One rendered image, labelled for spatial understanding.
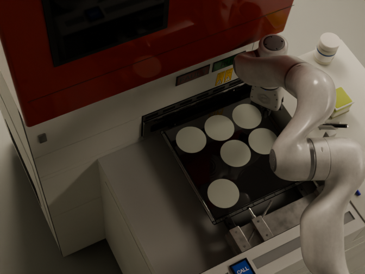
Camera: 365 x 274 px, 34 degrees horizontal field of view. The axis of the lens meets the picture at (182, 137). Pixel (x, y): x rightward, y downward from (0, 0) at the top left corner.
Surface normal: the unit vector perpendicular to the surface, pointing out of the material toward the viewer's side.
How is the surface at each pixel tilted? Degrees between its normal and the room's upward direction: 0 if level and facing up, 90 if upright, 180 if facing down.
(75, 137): 90
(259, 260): 0
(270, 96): 88
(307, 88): 48
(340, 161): 35
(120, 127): 90
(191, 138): 0
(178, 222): 0
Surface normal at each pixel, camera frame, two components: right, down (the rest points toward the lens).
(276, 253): 0.07, -0.51
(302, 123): -0.56, -0.59
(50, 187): 0.47, 0.78
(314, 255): -0.56, 0.12
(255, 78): -0.62, 0.41
